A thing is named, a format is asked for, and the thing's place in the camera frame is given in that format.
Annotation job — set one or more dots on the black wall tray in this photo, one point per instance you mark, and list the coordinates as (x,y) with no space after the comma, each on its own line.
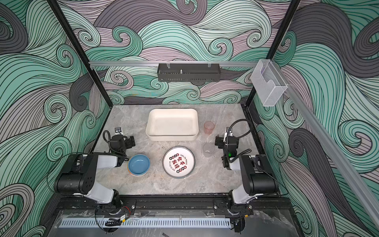
(196,73)

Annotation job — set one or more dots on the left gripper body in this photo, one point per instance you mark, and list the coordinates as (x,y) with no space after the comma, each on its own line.
(118,138)

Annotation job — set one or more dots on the clear acrylic wall holder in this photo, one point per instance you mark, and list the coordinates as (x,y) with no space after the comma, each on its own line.
(269,82)

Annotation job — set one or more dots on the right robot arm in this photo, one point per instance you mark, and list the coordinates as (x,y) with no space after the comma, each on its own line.
(257,179)

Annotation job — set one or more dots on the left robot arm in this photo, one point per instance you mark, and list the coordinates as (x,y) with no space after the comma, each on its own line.
(78,175)

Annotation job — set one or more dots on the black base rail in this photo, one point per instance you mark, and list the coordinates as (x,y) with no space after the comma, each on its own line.
(217,204)

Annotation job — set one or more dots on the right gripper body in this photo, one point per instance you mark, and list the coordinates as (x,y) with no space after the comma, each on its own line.
(226,142)

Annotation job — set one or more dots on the red text white plate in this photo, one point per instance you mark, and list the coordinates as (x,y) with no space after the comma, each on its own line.
(178,162)

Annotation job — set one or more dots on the blue bowl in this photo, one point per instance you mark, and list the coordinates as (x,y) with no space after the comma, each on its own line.
(139,165)

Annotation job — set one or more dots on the pink plastic cup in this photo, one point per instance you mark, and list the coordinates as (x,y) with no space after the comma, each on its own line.
(208,127)

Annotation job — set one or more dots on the white slotted cable duct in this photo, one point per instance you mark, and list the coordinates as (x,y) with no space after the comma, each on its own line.
(149,223)

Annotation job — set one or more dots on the clear plastic cup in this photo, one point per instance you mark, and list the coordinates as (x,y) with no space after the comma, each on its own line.
(208,149)

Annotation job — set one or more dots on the white plastic bin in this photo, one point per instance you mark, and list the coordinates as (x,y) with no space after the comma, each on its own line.
(172,125)

